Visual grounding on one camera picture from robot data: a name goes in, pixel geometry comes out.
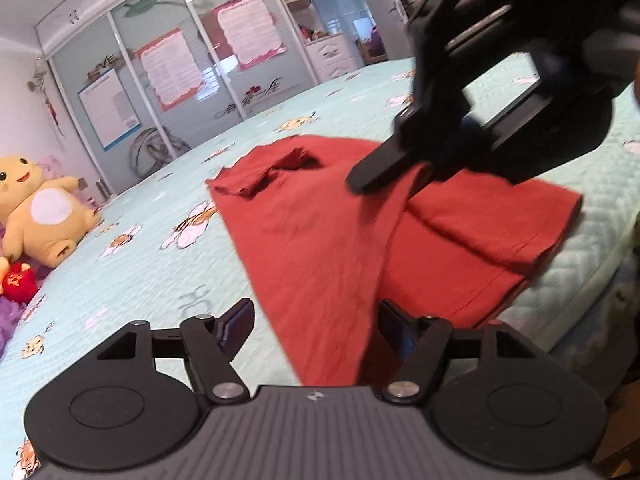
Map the red t-shirt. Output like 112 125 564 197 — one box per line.
208 136 582 386

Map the mint quilted floral bedspread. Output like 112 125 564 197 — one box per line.
1 60 639 479

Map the white drawer cabinet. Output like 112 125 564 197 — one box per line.
305 34 361 82

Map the pink bordered poster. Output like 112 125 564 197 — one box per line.
136 28 204 112
213 0 286 70

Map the red small plush toy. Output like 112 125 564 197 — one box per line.
1 257 38 304

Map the yellow plush toy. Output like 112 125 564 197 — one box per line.
0 155 100 269

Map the sliding glass wardrobe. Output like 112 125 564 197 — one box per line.
36 0 317 195

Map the blue bordered poster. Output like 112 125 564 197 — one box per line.
78 68 142 151

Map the wall hanging ornament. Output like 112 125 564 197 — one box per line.
27 56 65 139

